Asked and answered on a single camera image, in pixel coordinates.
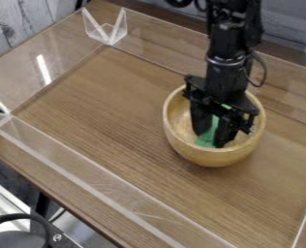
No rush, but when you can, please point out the black cable loop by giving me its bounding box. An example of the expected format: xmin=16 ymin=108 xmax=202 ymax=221
xmin=0 ymin=212 xmax=53 ymax=248

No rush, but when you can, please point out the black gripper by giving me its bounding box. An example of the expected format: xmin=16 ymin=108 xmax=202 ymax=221
xmin=182 ymin=57 xmax=260 ymax=148

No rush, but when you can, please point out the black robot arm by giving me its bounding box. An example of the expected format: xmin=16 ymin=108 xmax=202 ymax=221
xmin=182 ymin=0 xmax=262 ymax=148

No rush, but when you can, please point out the light wooden bowl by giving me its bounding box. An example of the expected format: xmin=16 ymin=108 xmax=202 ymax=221
xmin=161 ymin=86 xmax=266 ymax=168

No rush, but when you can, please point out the green rectangular block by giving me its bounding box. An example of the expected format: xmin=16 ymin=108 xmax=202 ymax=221
xmin=194 ymin=106 xmax=232 ymax=148

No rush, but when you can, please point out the clear acrylic tray wall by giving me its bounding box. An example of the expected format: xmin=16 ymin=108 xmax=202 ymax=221
xmin=0 ymin=2 xmax=306 ymax=248

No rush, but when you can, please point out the black table leg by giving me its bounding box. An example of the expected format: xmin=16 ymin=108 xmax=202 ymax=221
xmin=34 ymin=193 xmax=50 ymax=217

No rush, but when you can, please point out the black metal bracket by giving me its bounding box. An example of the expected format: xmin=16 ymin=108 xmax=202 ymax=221
xmin=28 ymin=219 xmax=84 ymax=248

